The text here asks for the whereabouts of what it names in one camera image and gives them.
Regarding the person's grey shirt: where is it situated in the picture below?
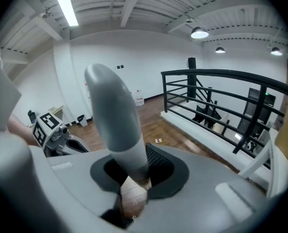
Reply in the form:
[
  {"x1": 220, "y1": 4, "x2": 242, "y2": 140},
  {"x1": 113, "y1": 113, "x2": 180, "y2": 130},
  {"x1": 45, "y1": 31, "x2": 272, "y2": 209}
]
[{"x1": 0, "y1": 39, "x2": 22, "y2": 133}]

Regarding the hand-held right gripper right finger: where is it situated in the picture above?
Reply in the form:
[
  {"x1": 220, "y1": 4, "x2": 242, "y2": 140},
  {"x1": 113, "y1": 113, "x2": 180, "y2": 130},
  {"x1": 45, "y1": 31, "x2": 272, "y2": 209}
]
[{"x1": 128, "y1": 143, "x2": 275, "y2": 233}]

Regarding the person's left forearm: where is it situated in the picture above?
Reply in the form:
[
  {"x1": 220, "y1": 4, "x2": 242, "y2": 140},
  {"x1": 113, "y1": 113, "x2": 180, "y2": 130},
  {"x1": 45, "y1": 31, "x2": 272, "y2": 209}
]
[{"x1": 7, "y1": 113, "x2": 41, "y2": 147}]

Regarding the white ceiling tube light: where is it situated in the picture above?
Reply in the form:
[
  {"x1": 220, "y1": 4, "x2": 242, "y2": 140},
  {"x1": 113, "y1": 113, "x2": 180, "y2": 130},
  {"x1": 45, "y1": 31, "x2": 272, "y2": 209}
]
[{"x1": 51, "y1": 0, "x2": 79, "y2": 27}]

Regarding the white table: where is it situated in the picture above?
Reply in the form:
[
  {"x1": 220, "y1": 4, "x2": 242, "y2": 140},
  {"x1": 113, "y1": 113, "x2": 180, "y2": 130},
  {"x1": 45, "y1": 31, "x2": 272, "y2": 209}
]
[{"x1": 238, "y1": 127, "x2": 288, "y2": 199}]

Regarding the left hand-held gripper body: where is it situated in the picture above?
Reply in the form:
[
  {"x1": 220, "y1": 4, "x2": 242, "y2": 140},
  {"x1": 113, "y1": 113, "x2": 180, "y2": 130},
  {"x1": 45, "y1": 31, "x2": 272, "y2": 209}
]
[{"x1": 32, "y1": 112, "x2": 71, "y2": 158}]

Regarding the black staircase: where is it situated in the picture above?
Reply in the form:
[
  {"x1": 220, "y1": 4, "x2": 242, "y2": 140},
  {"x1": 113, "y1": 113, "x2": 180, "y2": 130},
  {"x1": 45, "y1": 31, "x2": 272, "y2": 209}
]
[{"x1": 193, "y1": 78, "x2": 231, "y2": 128}]

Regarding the black metal railing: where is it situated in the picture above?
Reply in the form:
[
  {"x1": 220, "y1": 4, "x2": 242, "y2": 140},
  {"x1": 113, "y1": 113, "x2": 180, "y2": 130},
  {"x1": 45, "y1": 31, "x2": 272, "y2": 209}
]
[{"x1": 161, "y1": 68, "x2": 288, "y2": 155}]

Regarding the clear water jug red cap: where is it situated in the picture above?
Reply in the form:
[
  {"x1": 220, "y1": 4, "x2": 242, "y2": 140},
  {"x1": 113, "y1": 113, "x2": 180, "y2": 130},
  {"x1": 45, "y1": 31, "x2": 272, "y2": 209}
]
[{"x1": 135, "y1": 90, "x2": 145, "y2": 106}]

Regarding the black pillar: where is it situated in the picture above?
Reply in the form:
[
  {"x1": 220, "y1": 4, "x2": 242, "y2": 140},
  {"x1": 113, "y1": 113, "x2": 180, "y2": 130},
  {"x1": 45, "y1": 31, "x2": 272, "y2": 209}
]
[{"x1": 187, "y1": 57, "x2": 197, "y2": 99}]

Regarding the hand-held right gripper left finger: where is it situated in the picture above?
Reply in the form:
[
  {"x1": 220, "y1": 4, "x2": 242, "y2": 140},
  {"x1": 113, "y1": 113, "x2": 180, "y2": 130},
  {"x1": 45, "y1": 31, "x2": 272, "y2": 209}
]
[{"x1": 29, "y1": 146, "x2": 128, "y2": 233}]

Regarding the black door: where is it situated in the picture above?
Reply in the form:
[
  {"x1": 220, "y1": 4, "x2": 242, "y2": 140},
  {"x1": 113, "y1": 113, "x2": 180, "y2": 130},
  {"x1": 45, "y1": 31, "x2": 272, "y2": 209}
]
[{"x1": 240, "y1": 87, "x2": 277, "y2": 131}]

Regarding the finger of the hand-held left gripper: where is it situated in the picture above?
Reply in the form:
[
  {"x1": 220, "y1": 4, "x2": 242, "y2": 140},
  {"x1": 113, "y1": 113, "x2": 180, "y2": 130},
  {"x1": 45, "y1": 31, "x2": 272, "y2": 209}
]
[
  {"x1": 60, "y1": 143, "x2": 85, "y2": 156},
  {"x1": 65, "y1": 137, "x2": 90, "y2": 153}
]

